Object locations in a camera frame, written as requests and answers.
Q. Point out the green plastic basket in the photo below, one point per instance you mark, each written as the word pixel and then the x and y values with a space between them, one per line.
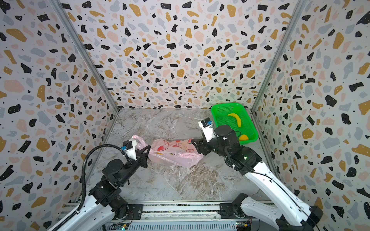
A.
pixel 220 114

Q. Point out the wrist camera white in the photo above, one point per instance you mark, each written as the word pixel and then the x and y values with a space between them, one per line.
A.
pixel 207 127
pixel 128 147

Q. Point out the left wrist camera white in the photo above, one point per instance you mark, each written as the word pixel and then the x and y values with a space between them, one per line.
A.
pixel 128 147

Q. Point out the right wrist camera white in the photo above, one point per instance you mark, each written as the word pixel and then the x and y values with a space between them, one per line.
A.
pixel 207 127

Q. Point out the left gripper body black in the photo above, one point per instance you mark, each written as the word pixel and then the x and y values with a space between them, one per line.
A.
pixel 130 167

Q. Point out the orange fruit in basket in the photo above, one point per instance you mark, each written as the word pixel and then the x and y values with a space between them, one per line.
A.
pixel 243 138

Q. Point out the yellow banana in basket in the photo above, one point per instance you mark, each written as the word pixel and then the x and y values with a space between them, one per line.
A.
pixel 238 119

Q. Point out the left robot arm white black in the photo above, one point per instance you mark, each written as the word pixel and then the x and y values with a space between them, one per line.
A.
pixel 103 202

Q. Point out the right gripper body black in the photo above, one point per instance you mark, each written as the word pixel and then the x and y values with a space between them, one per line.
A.
pixel 215 147

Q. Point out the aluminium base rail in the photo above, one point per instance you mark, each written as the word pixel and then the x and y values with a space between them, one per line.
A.
pixel 173 216

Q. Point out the pink plastic bag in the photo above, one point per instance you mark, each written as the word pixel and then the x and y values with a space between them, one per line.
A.
pixel 178 152

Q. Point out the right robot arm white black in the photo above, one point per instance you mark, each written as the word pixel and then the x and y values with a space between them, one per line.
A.
pixel 289 213

